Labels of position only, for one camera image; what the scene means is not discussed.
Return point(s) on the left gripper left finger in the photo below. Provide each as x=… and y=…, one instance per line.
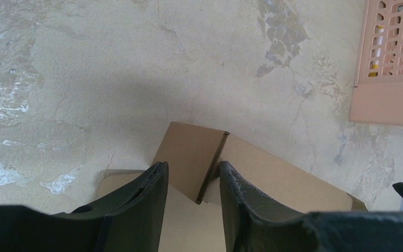
x=83, y=222

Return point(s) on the brown cardboard box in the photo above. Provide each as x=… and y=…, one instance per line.
x=217, y=192

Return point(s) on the orange plastic file organizer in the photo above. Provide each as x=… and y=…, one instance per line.
x=378, y=88

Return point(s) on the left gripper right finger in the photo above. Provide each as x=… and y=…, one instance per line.
x=309, y=229

